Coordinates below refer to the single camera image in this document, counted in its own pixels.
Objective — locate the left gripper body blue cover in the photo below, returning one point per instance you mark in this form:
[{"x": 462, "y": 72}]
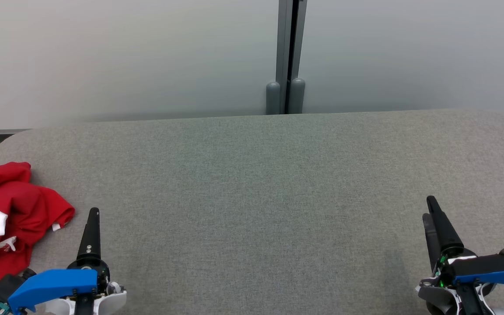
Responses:
[{"x": 55, "y": 284}]

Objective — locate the red shorts white stripe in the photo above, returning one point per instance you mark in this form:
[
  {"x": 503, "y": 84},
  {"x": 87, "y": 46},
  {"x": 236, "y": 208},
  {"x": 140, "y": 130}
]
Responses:
[{"x": 37, "y": 210}]

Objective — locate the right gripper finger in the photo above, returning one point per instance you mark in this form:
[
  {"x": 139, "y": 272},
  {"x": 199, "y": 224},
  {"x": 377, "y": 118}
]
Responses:
[
  {"x": 444, "y": 232},
  {"x": 430, "y": 238}
]

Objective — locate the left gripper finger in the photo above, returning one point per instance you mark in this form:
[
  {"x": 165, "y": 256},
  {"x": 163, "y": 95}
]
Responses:
[{"x": 91, "y": 240}]

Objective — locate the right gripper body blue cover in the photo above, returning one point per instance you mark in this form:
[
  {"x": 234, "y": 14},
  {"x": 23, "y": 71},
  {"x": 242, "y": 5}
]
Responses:
[{"x": 488, "y": 271}]

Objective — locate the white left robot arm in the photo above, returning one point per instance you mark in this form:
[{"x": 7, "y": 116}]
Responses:
[{"x": 112, "y": 302}]

